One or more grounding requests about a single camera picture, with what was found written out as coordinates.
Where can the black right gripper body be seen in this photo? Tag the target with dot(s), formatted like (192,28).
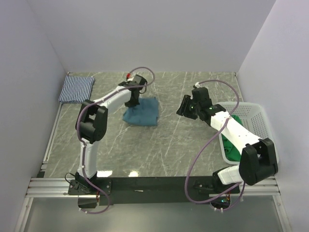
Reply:
(189,108)

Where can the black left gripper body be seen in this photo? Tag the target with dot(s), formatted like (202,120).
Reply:
(133,103)

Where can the teal blue tank top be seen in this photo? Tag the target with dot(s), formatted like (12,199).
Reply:
(146,113)

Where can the blue white striped tank top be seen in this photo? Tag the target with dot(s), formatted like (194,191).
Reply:
(76,89)

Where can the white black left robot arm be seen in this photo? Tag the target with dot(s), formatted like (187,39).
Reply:
(92,121)

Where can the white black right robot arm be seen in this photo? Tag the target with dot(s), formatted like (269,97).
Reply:
(258,159)

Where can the green tank top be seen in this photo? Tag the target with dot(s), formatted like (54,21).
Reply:
(231,152)

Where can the white plastic laundry basket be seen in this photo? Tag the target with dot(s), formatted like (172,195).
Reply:
(253,118)

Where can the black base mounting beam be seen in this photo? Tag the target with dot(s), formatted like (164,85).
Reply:
(122,190)

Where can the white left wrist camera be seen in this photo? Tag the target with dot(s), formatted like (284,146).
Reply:
(130,77)

